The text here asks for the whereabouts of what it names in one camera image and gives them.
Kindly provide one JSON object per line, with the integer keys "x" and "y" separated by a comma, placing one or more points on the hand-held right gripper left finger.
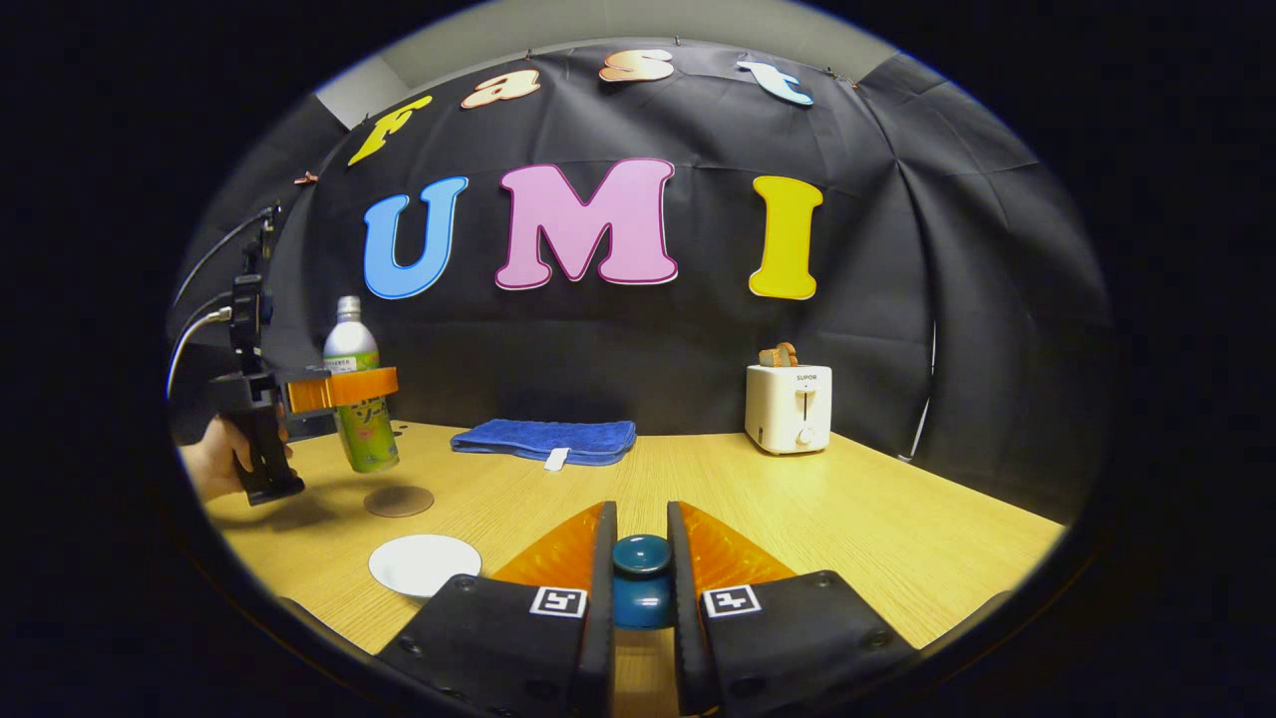
{"x": 603, "y": 618}

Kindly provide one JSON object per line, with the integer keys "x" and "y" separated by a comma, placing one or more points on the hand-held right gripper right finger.
{"x": 683, "y": 618}

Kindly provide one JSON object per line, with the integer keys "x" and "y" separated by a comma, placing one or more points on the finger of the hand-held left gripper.
{"x": 349, "y": 387}

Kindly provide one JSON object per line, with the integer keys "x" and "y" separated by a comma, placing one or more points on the silver green water bottle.
{"x": 364, "y": 439}

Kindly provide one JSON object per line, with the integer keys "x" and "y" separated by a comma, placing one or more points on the brown round coaster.
{"x": 399, "y": 501}

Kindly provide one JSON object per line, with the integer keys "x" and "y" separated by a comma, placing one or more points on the white round saucer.
{"x": 424, "y": 565}

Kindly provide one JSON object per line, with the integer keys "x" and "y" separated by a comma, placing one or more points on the blue folded towel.
{"x": 543, "y": 437}

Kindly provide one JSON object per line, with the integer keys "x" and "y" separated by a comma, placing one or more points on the white toaster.
{"x": 788, "y": 409}

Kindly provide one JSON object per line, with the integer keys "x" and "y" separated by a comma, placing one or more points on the black backdrop cloth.
{"x": 698, "y": 349}

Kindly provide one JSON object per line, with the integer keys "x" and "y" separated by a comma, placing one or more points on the bread slice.
{"x": 779, "y": 354}

